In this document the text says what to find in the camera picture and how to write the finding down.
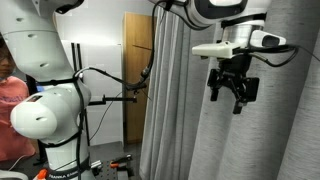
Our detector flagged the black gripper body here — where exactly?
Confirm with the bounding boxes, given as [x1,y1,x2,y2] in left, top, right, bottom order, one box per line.
[207,55,259,102]

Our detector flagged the grey woven curtain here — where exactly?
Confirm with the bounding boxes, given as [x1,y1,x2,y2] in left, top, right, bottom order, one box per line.
[139,0,320,180]

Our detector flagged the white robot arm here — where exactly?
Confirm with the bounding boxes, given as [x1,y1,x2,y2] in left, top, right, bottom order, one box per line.
[0,0,272,180]

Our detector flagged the wooden door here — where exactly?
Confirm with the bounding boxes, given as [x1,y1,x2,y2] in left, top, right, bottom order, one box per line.
[123,12,152,144]

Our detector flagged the orange black clamp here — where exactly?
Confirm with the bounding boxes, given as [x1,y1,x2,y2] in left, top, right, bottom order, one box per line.
[109,154,132,169]

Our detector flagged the person in pink shirt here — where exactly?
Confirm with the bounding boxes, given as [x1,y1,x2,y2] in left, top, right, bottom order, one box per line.
[0,34,38,163]

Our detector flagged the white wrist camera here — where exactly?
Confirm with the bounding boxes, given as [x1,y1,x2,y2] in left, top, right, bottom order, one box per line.
[192,30,286,59]

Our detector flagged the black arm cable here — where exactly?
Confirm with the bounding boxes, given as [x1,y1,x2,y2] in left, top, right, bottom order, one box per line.
[53,0,178,180]

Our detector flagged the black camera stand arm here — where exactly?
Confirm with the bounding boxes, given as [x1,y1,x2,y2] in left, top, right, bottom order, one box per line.
[88,96,137,106]

